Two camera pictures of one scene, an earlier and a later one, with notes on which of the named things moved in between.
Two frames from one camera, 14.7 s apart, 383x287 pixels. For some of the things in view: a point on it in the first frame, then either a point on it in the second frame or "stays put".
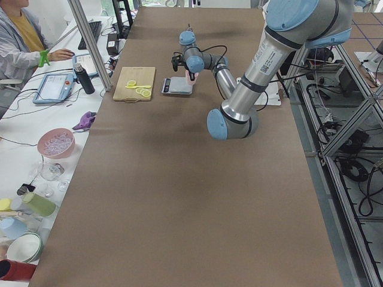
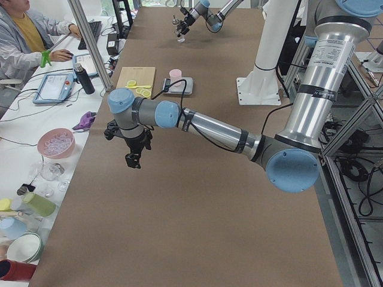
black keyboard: (95, 27) stays put
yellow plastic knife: (143, 86) stays put
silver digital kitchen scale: (176, 85) stays put
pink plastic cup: (188, 78) → (175, 75)
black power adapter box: (112, 45) stays put
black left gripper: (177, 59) → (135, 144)
